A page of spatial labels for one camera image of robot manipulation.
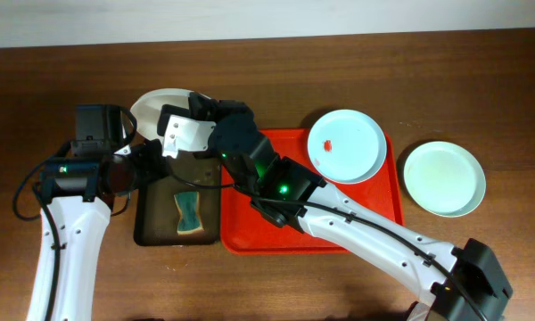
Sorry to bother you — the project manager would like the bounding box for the black rectangular tray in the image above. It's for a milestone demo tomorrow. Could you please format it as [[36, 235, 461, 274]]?
[[134, 153, 221, 246]]

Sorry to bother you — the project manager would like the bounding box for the white plate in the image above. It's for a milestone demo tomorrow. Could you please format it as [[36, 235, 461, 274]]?
[[130, 88, 193, 142]]

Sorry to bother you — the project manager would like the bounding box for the red plastic tray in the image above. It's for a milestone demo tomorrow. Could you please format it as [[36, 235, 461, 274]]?
[[220, 128, 405, 255]]

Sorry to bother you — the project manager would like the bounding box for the green yellow sponge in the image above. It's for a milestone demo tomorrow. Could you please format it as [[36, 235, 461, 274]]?
[[174, 191, 203, 235]]

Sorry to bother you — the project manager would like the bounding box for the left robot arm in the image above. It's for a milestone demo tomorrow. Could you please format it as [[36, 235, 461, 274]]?
[[27, 140, 166, 320]]

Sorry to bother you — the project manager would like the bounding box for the light blue plate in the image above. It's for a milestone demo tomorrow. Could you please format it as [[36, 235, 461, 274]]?
[[307, 110, 387, 185]]

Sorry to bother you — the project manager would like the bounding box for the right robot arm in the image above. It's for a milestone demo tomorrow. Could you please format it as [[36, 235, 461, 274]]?
[[188, 92, 513, 320]]

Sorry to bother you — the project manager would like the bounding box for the pale green plate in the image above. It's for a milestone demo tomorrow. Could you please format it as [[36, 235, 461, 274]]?
[[403, 141, 487, 218]]

